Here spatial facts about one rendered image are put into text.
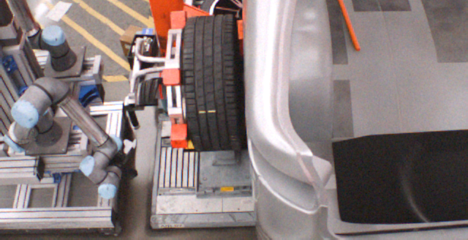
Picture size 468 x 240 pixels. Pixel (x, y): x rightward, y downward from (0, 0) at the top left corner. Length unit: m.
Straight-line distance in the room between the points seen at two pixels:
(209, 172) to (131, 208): 0.56
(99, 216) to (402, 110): 1.74
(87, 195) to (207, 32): 1.29
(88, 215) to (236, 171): 0.88
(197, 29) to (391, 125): 0.99
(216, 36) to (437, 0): 1.19
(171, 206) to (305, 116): 1.22
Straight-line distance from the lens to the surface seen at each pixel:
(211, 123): 2.59
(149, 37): 3.58
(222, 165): 3.31
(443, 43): 2.86
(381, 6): 2.97
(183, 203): 3.39
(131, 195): 3.57
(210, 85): 2.53
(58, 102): 2.39
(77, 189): 3.43
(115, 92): 4.08
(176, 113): 2.62
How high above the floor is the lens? 3.01
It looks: 52 degrees down
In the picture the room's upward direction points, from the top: 7 degrees counter-clockwise
